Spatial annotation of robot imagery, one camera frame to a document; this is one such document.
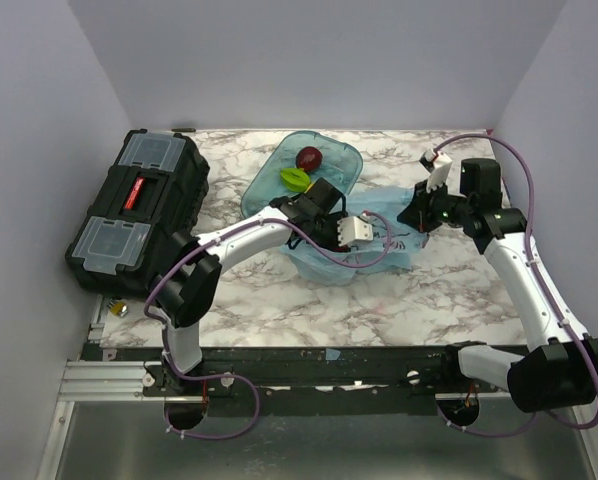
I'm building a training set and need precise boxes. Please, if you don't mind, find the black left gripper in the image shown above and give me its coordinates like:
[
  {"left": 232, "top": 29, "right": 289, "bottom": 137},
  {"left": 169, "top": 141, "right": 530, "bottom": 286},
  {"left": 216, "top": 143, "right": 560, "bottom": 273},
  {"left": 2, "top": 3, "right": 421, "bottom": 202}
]
[{"left": 306, "top": 212, "right": 351, "bottom": 265}]

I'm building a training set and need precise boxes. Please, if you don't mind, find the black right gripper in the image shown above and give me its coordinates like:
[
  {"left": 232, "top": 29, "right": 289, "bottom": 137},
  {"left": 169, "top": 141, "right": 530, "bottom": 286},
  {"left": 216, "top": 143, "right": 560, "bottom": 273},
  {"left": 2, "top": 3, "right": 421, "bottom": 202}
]
[{"left": 398, "top": 177, "right": 474, "bottom": 233}]

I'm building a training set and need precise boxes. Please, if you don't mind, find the light blue plastic bag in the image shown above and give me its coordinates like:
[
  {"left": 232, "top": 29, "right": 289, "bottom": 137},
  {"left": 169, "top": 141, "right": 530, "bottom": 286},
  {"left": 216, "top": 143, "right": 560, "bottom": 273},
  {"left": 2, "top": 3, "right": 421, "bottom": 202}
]
[{"left": 279, "top": 186, "right": 428, "bottom": 286}]

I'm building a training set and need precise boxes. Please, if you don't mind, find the teal transparent plastic tray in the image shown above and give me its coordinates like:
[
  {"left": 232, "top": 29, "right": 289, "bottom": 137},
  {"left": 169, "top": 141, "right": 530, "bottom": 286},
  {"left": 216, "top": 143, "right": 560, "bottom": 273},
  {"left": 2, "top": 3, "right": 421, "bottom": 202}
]
[{"left": 241, "top": 130, "right": 363, "bottom": 218}]

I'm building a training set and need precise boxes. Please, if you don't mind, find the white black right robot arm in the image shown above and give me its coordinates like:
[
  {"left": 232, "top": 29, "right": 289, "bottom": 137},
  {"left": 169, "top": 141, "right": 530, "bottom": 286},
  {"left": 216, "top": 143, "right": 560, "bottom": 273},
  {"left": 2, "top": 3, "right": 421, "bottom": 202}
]
[{"left": 397, "top": 153, "right": 598, "bottom": 413}]

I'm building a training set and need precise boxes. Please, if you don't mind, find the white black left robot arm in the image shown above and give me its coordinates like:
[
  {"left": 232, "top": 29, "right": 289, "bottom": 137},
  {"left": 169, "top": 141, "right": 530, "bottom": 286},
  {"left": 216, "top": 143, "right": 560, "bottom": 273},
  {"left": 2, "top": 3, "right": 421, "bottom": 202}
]
[{"left": 145, "top": 179, "right": 347, "bottom": 395}]

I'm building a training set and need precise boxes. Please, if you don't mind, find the green fake starfruit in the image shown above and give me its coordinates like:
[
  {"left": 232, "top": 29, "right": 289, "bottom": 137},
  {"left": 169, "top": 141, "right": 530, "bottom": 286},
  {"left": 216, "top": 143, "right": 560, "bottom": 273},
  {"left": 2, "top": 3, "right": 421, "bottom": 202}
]
[{"left": 279, "top": 167, "right": 312, "bottom": 193}]

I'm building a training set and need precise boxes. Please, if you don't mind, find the dark red fake fruit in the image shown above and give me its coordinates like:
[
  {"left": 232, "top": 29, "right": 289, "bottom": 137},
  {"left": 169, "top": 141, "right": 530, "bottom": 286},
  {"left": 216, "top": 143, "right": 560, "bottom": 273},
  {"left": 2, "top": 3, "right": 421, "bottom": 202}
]
[{"left": 295, "top": 146, "right": 323, "bottom": 173}]

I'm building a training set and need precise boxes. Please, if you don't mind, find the black plastic toolbox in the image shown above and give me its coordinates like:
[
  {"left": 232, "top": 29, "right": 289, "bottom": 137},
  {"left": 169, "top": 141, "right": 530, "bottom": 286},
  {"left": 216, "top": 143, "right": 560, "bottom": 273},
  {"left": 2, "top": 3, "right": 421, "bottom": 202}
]
[{"left": 65, "top": 129, "right": 210, "bottom": 298}]

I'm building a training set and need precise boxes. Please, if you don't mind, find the small yellow metal object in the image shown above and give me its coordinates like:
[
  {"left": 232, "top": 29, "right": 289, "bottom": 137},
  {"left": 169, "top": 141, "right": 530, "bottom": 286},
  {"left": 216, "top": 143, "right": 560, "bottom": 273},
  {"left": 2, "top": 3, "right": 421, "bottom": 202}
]
[{"left": 107, "top": 299, "right": 128, "bottom": 318}]

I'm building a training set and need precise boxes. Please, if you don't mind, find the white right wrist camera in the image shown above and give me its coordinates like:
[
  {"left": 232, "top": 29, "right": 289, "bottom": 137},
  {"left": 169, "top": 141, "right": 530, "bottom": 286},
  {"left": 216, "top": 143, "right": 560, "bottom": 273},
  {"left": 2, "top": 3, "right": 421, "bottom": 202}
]
[{"left": 420, "top": 149, "right": 453, "bottom": 193}]

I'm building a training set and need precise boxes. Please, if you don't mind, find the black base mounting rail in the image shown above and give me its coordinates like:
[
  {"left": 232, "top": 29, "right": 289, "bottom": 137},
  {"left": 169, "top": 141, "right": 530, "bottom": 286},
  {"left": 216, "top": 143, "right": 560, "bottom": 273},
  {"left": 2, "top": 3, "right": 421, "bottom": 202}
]
[{"left": 79, "top": 344, "right": 498, "bottom": 416}]

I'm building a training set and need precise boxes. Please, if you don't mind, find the aluminium extrusion rail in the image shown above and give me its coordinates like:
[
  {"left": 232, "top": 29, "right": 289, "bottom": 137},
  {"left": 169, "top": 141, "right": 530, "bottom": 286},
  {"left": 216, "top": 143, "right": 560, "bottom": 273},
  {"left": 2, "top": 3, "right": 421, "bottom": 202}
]
[{"left": 56, "top": 359, "right": 153, "bottom": 404}]

